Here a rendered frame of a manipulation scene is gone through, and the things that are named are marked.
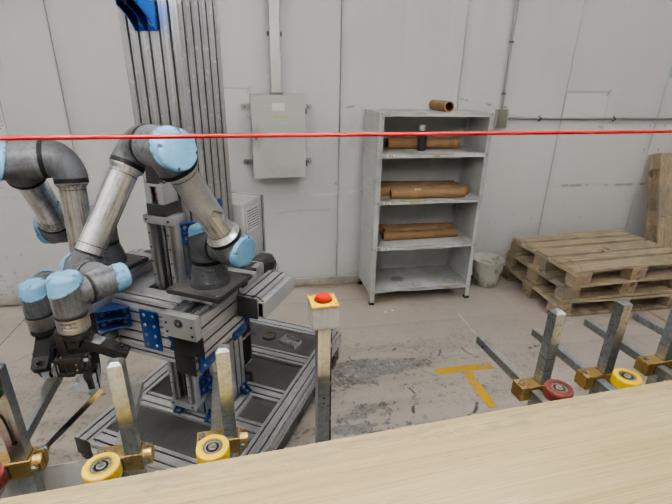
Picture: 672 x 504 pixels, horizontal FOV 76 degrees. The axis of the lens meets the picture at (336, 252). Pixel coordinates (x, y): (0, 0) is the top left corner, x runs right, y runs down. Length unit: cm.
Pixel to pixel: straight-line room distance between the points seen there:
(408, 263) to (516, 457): 302
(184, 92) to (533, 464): 156
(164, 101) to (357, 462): 136
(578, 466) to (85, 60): 356
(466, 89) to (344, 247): 168
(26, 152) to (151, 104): 48
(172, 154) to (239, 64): 235
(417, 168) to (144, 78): 257
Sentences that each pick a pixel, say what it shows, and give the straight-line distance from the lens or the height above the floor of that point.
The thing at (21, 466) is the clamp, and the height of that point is 86.
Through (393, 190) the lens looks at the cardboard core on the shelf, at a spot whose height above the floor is 97.
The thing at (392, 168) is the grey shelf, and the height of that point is 107.
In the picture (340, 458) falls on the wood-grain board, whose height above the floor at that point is 90.
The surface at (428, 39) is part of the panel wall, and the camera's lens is 381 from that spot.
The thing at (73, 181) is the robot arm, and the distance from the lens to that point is 155.
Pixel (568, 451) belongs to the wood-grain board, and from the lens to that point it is 131.
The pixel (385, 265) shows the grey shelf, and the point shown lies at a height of 16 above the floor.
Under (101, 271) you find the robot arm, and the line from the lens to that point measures 126.
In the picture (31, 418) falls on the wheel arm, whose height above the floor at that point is 86.
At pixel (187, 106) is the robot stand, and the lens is 171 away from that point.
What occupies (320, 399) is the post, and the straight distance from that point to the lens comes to 127.
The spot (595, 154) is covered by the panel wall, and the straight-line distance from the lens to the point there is 475.
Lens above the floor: 174
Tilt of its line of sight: 22 degrees down
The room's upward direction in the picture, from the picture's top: 1 degrees clockwise
